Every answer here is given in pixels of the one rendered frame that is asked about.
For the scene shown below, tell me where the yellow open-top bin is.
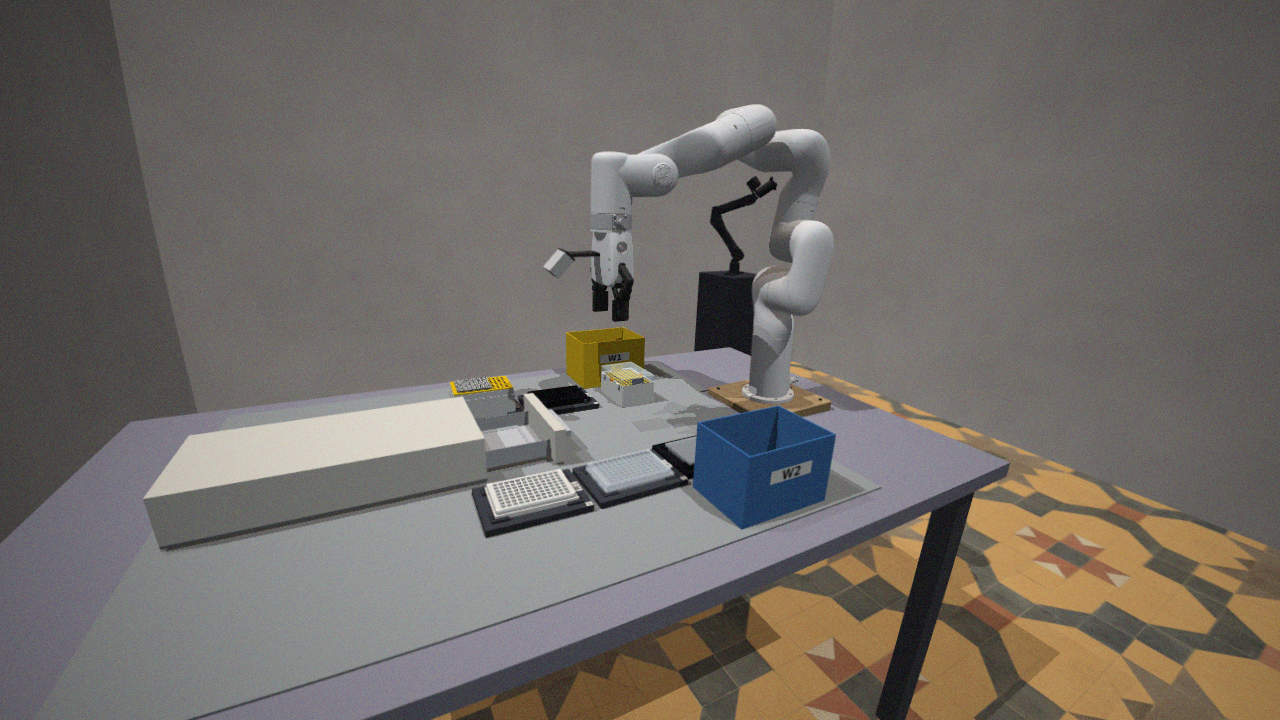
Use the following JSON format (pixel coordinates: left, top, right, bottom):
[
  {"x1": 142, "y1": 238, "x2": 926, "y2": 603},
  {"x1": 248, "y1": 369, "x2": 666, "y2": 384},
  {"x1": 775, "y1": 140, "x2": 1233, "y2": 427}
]
[{"x1": 566, "y1": 327, "x2": 645, "y2": 389}]

